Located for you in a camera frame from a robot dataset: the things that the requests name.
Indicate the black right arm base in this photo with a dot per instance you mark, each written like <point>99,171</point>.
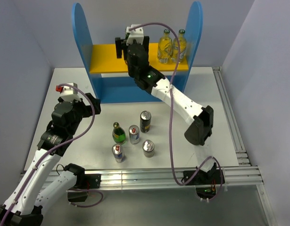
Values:
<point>207,178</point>

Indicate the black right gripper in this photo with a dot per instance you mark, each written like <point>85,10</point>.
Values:
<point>120,44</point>

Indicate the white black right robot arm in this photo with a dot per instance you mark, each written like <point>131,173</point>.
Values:
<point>199,119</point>

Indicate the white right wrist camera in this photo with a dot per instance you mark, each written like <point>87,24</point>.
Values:
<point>133,34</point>

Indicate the aluminium rail frame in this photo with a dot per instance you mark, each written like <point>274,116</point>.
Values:
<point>93,150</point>

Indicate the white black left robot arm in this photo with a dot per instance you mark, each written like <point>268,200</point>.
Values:
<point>25,207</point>

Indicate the green glass bottle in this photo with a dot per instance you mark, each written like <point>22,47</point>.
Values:
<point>118,134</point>

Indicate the blue silver energy can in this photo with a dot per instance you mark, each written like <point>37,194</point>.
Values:
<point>118,153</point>
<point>134,134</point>

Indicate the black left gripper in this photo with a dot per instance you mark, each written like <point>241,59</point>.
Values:
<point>88,109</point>

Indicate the blue and yellow shelf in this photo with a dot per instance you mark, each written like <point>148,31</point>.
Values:
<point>105,70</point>

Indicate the black yellow tonic can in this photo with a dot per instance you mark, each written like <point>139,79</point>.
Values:
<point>148,148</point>
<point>145,121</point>

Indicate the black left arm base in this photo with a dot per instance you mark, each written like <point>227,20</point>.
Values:
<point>91,181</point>

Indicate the clear yellow glass bottle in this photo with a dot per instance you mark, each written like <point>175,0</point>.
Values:
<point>179,47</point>
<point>164,47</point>

